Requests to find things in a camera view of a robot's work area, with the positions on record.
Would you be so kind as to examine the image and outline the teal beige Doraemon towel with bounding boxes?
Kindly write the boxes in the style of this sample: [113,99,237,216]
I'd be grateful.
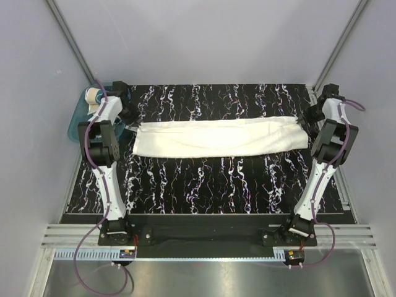
[84,87,103,115]

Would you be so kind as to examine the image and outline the white towel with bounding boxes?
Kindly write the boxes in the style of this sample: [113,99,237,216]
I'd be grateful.
[133,116,308,158]

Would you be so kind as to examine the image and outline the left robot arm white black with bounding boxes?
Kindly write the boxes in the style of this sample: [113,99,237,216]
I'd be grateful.
[77,81,139,246]

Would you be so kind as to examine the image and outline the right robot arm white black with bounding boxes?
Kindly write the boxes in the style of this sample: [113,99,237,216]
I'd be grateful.
[280,84,365,246]

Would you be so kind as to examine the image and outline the teal transparent plastic bin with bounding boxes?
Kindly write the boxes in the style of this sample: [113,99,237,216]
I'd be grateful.
[67,88,125,144]

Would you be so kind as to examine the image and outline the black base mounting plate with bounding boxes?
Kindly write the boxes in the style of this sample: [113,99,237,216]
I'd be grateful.
[95,213,318,248]

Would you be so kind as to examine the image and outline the left small circuit board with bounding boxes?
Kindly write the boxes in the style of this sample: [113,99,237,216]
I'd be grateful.
[119,249,136,259]

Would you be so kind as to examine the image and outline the small circuit board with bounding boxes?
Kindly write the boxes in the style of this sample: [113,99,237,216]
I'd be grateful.
[119,249,136,259]
[286,250,305,261]

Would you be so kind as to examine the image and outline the right small circuit board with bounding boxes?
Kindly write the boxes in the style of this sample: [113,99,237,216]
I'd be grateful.
[286,250,305,261]

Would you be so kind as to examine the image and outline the aluminium frame rail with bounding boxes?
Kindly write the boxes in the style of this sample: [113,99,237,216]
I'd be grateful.
[41,224,376,249]

